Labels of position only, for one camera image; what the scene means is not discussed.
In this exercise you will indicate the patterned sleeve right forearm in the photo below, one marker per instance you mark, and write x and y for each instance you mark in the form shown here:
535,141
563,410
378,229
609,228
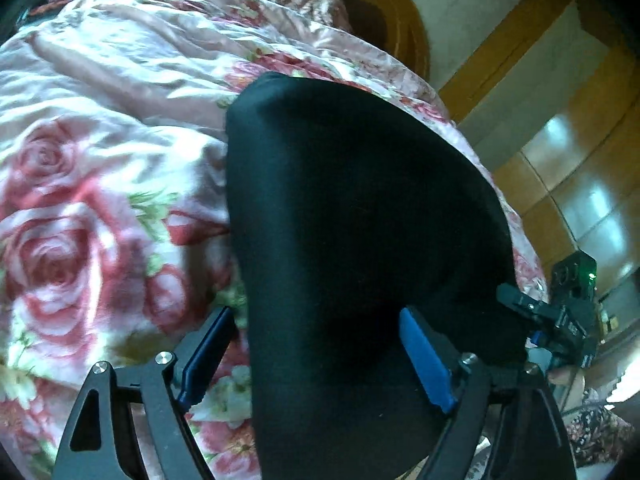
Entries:
596,434

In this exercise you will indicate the wooden wardrobe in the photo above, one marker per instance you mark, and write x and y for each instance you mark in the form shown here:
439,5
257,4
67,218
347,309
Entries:
550,102

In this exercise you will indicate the person right hand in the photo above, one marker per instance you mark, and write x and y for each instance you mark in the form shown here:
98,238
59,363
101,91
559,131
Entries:
571,383

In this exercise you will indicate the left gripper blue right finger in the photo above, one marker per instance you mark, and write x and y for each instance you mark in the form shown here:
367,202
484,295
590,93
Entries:
530,440

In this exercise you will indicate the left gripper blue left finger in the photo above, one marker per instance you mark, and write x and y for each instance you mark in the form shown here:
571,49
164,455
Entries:
99,440

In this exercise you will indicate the pink floral rose quilt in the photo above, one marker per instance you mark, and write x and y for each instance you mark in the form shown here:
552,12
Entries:
113,220

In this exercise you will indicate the black pants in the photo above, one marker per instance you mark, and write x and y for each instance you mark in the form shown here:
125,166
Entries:
344,209

